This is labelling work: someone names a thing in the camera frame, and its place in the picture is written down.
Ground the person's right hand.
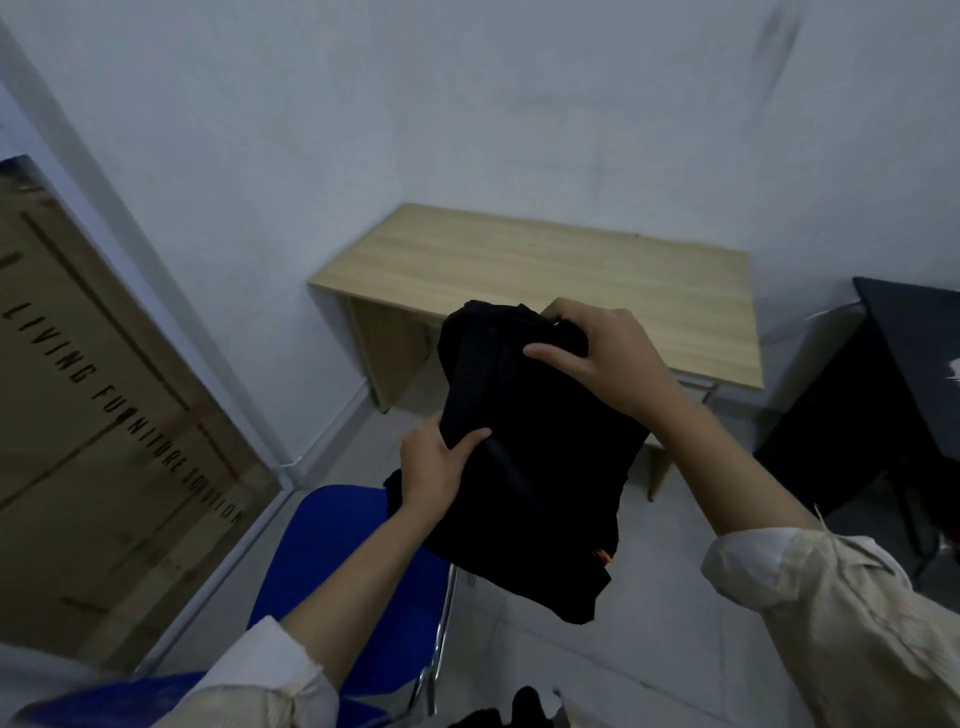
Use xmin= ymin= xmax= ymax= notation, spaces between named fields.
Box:
xmin=522 ymin=297 xmax=682 ymax=430

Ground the person's left hand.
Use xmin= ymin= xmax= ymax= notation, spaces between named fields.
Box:
xmin=399 ymin=414 xmax=493 ymax=520

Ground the black garment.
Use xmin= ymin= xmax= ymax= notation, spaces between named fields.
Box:
xmin=384 ymin=300 xmax=652 ymax=626

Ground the person's right forearm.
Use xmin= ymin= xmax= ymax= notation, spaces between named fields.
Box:
xmin=643 ymin=390 xmax=960 ymax=728

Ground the light wooden table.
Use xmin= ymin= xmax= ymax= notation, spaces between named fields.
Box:
xmin=309 ymin=202 xmax=765 ymax=503

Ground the blue plastic chair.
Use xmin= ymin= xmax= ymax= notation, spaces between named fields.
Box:
xmin=21 ymin=483 xmax=460 ymax=728

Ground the black cloth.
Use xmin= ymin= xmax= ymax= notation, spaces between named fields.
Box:
xmin=448 ymin=685 xmax=565 ymax=728

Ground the black table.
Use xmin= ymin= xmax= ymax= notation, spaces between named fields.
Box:
xmin=753 ymin=276 xmax=960 ymax=580

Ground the brown cardboard box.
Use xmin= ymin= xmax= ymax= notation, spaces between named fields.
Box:
xmin=0 ymin=155 xmax=283 ymax=674

